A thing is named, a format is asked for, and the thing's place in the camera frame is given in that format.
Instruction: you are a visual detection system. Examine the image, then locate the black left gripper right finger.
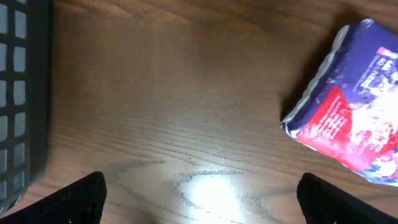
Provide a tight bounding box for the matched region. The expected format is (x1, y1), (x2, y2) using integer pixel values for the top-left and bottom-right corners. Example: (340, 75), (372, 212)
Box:
(297, 172), (397, 224)

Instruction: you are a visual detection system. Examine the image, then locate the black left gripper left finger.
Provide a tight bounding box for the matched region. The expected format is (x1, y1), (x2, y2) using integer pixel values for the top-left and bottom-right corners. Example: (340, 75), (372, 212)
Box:
(1, 171), (107, 224)

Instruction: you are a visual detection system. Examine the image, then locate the red purple snack bag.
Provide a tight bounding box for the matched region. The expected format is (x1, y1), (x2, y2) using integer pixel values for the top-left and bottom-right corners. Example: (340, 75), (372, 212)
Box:
(281, 19), (397, 186)

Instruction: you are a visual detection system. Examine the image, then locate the grey plastic mesh basket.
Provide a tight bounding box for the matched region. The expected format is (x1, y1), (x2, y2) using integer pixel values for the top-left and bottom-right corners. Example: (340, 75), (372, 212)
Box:
(1, 0), (52, 214)

